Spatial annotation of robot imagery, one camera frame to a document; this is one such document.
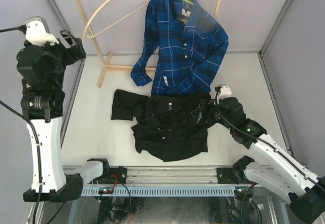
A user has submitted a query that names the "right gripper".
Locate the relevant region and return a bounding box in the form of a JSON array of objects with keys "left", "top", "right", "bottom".
[{"left": 191, "top": 99, "right": 234, "bottom": 131}]

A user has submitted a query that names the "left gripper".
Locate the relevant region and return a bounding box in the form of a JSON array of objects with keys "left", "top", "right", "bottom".
[{"left": 35, "top": 29, "right": 85, "bottom": 87}]

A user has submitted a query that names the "black shirt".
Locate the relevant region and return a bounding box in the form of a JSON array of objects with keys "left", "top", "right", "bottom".
[{"left": 111, "top": 89, "right": 213, "bottom": 162}]

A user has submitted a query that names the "cream wooden hanger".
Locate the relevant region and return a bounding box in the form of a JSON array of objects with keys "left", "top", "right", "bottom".
[{"left": 80, "top": 0, "right": 150, "bottom": 41}]

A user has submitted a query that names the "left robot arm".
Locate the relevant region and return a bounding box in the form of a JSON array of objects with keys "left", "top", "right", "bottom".
[{"left": 16, "top": 30, "right": 111, "bottom": 203}]

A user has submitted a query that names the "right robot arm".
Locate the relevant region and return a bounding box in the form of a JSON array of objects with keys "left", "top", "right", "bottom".
[{"left": 191, "top": 97, "right": 324, "bottom": 223}]

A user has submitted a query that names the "blue plaid shirt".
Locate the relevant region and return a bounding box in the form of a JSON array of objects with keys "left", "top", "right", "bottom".
[{"left": 131, "top": 0, "right": 229, "bottom": 96}]

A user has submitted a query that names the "wooden clothes rack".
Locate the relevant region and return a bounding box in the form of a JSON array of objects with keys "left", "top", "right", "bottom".
[{"left": 74, "top": 0, "right": 221, "bottom": 88}]

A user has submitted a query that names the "right black camera cable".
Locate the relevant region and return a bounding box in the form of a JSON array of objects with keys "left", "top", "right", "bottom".
[{"left": 215, "top": 88, "right": 320, "bottom": 184}]

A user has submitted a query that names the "black camera cable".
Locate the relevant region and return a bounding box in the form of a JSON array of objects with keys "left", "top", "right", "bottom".
[
  {"left": 0, "top": 24, "right": 44, "bottom": 224},
  {"left": 215, "top": 88, "right": 320, "bottom": 184}
]

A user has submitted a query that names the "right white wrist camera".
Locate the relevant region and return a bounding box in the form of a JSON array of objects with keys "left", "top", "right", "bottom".
[{"left": 214, "top": 84, "right": 232, "bottom": 100}]

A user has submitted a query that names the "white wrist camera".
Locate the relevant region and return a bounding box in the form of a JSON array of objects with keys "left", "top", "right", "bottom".
[
  {"left": 214, "top": 84, "right": 232, "bottom": 100},
  {"left": 25, "top": 16, "right": 59, "bottom": 46}
]

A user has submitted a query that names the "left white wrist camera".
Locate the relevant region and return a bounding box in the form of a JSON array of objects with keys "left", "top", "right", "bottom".
[{"left": 25, "top": 16, "right": 59, "bottom": 46}]

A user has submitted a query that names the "left black camera cable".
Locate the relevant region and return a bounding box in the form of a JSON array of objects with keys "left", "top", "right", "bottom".
[{"left": 0, "top": 24, "right": 44, "bottom": 224}]

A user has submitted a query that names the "right black mount plate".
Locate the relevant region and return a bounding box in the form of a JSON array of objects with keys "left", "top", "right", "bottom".
[{"left": 216, "top": 167, "right": 240, "bottom": 184}]

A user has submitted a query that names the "black mount plate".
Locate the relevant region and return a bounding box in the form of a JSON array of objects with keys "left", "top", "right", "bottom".
[
  {"left": 216, "top": 167, "right": 240, "bottom": 184},
  {"left": 100, "top": 166, "right": 127, "bottom": 184}
]

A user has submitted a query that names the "blue slotted cable duct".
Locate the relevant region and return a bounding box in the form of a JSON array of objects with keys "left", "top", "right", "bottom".
[{"left": 81, "top": 185, "right": 236, "bottom": 197}]

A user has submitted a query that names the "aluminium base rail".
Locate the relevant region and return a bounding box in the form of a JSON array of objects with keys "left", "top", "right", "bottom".
[{"left": 62, "top": 165, "right": 314, "bottom": 187}]

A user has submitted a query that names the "left black mount plate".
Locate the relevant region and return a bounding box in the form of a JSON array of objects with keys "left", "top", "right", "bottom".
[{"left": 100, "top": 166, "right": 127, "bottom": 184}]

